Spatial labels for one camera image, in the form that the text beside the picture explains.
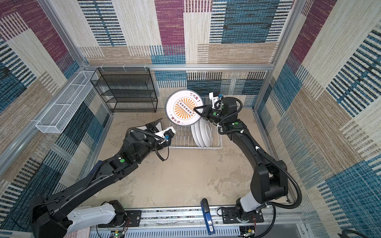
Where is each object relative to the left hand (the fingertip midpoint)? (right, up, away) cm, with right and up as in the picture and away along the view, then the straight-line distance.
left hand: (163, 121), depth 69 cm
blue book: (-45, -29, +20) cm, 57 cm away
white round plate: (+7, +7, +7) cm, 12 cm away
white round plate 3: (+18, -10, +18) cm, 27 cm away
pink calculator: (-36, -51, -1) cm, 62 cm away
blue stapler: (+21, -45, +2) cm, 49 cm away
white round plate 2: (+15, -8, +17) cm, 24 cm away
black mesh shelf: (-35, +24, +41) cm, 59 cm away
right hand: (+14, +5, +6) cm, 16 cm away
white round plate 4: (+21, -5, +20) cm, 30 cm away
